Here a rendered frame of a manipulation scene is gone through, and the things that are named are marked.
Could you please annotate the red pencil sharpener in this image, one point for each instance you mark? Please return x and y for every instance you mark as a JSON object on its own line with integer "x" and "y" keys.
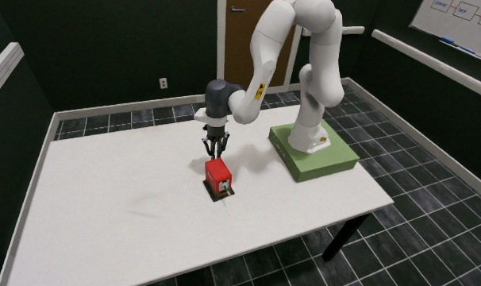
{"x": 218, "y": 180}

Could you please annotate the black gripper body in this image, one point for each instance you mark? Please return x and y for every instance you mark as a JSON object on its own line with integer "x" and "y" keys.
{"x": 215, "y": 131}

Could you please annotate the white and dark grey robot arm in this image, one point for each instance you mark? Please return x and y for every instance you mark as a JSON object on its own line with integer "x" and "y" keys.
{"x": 266, "y": 44}

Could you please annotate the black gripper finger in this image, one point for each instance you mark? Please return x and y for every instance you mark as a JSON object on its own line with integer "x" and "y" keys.
{"x": 222, "y": 145}
{"x": 211, "y": 150}

